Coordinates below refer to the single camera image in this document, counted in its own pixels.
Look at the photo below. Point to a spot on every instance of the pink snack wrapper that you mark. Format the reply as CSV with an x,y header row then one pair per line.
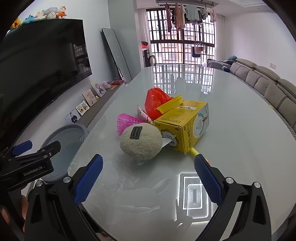
x,y
143,113

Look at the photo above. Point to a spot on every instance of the dark suit portrait frame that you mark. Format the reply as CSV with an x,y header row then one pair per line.
x,y
72,118

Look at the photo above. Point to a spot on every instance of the yellow plush toy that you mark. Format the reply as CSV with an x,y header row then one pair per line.
x,y
16,23

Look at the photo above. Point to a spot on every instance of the black television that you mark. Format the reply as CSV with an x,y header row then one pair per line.
x,y
41,69

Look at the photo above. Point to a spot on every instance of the child photo frame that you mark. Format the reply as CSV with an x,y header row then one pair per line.
x,y
89,97

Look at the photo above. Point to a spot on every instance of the small clothes drying rack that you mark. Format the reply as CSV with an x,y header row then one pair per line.
x,y
198,49

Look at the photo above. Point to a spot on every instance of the dark window grille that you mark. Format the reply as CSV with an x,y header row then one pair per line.
x,y
173,44

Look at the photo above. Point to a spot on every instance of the row of hanging clothes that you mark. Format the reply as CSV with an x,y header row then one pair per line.
x,y
187,14

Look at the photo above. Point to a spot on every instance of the blue plush toy on sofa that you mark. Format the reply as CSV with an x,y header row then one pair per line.
x,y
233,58

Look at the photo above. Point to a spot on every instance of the cartoon print photo frame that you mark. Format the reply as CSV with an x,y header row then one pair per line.
x,y
82,108

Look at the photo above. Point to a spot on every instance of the pink plush toy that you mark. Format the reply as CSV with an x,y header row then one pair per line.
x,y
106,84

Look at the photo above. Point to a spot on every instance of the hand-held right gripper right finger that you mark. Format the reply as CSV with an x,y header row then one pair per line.
x,y
208,180

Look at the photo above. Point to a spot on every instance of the round standing fan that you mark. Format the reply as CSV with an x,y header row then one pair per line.
x,y
151,60

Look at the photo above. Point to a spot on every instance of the red flat packet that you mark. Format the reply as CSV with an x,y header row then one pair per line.
x,y
116,82

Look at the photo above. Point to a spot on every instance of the white wall socket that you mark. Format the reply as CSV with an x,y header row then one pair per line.
x,y
272,65

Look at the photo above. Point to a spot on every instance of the white plastic wrapper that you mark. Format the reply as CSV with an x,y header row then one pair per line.
x,y
166,142

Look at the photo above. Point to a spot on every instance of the white and blue plush toy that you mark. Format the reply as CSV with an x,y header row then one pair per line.
x,y
51,12

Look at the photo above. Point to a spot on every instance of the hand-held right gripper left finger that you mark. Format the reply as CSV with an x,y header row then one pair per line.
x,y
89,180

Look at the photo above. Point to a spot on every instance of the cream fuzzy plush ball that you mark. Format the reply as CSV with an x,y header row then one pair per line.
x,y
141,144

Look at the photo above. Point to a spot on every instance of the pink plastic shuttlecock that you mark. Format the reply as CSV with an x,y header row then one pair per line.
x,y
126,121

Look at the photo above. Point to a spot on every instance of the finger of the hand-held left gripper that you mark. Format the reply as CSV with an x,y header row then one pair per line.
x,y
22,147
49,149

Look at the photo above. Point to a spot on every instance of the black framed standing mirror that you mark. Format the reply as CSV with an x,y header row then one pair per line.
x,y
116,53

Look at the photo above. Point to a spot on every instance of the grey perforated plastic basket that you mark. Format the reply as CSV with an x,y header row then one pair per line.
x,y
67,141

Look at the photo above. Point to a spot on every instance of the red plastic bag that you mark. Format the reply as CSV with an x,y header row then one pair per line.
x,y
156,102

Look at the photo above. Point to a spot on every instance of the yellow cardboard box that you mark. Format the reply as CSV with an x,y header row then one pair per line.
x,y
185,125

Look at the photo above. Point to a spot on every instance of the tall photo frame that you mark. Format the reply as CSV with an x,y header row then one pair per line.
x,y
99,88

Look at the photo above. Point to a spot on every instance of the grey sofa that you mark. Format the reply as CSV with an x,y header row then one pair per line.
x,y
270,88

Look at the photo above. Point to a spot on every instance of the checked cloth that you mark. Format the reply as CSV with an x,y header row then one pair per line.
x,y
217,64

